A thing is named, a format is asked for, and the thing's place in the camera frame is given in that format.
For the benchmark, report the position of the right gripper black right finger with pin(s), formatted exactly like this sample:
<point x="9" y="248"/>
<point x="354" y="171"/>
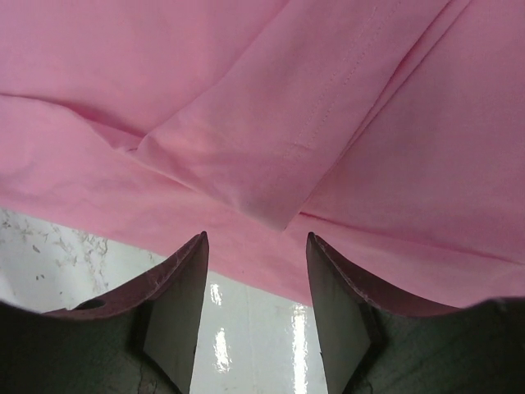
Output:
<point x="345" y="300"/>

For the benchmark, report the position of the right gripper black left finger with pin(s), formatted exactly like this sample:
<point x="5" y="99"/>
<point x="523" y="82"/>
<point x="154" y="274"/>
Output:
<point x="169" y="301"/>

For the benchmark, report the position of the pink t shirt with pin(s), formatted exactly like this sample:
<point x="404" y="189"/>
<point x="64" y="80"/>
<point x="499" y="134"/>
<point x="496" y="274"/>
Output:
<point x="392" y="129"/>

